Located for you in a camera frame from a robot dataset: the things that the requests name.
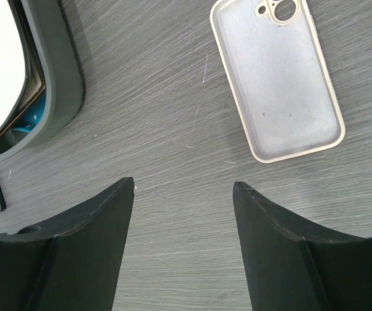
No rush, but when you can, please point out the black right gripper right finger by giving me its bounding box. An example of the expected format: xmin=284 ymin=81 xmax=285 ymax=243
xmin=233 ymin=181 xmax=372 ymax=310

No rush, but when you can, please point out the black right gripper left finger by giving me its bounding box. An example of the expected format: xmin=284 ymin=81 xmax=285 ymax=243
xmin=0 ymin=177 xmax=134 ymax=310

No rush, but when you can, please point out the blue dotted plate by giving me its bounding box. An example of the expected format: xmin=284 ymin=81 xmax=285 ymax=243
xmin=12 ymin=91 xmax=46 ymax=133

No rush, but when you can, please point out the dark green plastic tray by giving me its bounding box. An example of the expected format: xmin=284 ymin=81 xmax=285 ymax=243
xmin=0 ymin=1 xmax=84 ymax=161

